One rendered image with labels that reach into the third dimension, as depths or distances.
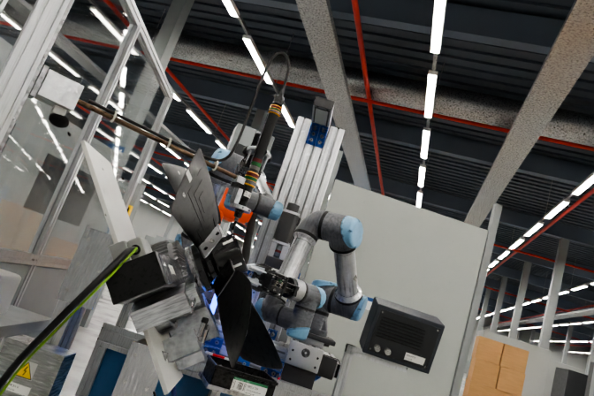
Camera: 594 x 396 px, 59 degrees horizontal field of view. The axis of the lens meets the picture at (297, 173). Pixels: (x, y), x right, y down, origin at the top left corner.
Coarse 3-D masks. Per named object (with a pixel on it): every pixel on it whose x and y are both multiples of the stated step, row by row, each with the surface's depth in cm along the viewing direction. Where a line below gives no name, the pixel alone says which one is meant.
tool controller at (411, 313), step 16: (384, 304) 192; (368, 320) 198; (384, 320) 190; (400, 320) 190; (416, 320) 190; (432, 320) 192; (368, 336) 191; (384, 336) 190; (400, 336) 190; (416, 336) 190; (432, 336) 190; (368, 352) 191; (384, 352) 190; (400, 352) 190; (416, 352) 190; (432, 352) 190; (416, 368) 191
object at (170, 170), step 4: (164, 164) 161; (168, 164) 163; (172, 164) 165; (164, 168) 160; (168, 168) 162; (172, 168) 163; (176, 168) 165; (180, 168) 167; (184, 168) 169; (168, 172) 160; (172, 172) 162; (176, 172) 163; (184, 172) 167; (168, 176) 159; (172, 176) 161; (176, 176) 162; (180, 176) 164; (172, 180) 160; (176, 180) 161; (180, 180) 162; (172, 184) 159; (176, 184) 160; (172, 188) 158; (176, 188) 159; (176, 192) 158; (216, 200) 170; (220, 220) 162
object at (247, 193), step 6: (282, 90) 174; (276, 96) 173; (282, 96) 173; (276, 102) 172; (282, 102) 173; (246, 186) 165; (246, 192) 165; (240, 198) 164; (246, 198) 164; (240, 204) 164; (246, 204) 165; (240, 210) 164; (234, 216) 164; (240, 216) 164
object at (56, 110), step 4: (52, 108) 132; (56, 108) 131; (60, 108) 132; (52, 112) 132; (56, 112) 131; (60, 112) 132; (64, 112) 132; (52, 116) 130; (56, 116) 131; (60, 116) 131; (64, 116) 132; (52, 120) 131; (56, 120) 131; (60, 120) 131; (64, 120) 132; (68, 120) 133; (52, 124) 132; (56, 124) 131; (60, 124) 131; (64, 124) 132; (68, 124) 133
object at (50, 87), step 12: (48, 72) 128; (36, 84) 127; (48, 84) 128; (60, 84) 129; (72, 84) 131; (36, 96) 129; (48, 96) 128; (60, 96) 129; (72, 96) 131; (72, 108) 131
